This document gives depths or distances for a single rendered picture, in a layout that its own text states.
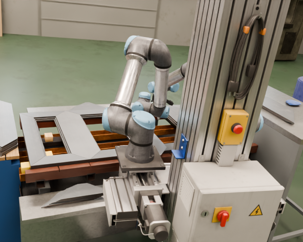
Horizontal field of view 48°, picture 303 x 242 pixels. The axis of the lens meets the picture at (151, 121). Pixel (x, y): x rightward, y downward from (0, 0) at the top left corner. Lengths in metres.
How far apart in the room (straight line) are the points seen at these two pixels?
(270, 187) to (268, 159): 1.23
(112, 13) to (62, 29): 1.37
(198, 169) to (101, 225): 1.10
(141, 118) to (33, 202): 0.79
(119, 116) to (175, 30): 8.44
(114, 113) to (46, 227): 0.87
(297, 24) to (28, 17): 7.08
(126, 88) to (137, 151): 0.32
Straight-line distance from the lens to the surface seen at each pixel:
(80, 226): 2.26
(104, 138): 2.65
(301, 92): 4.93
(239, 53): 1.29
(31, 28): 9.58
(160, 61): 1.81
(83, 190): 2.03
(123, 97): 1.72
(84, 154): 2.12
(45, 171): 2.01
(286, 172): 2.49
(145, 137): 1.65
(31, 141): 2.27
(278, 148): 2.51
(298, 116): 2.77
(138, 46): 1.81
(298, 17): 10.32
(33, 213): 1.96
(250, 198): 1.34
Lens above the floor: 1.92
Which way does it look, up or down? 24 degrees down
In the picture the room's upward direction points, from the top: 7 degrees clockwise
